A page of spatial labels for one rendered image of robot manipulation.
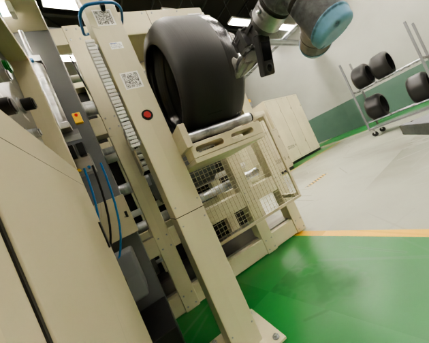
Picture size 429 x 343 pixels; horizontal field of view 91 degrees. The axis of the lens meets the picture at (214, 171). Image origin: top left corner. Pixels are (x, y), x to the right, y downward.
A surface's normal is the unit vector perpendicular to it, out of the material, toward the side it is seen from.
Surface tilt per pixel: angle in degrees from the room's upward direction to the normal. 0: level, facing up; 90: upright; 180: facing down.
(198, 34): 81
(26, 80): 90
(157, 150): 90
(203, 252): 90
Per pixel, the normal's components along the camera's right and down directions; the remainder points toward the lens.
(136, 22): 0.36, -0.18
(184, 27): 0.21, -0.47
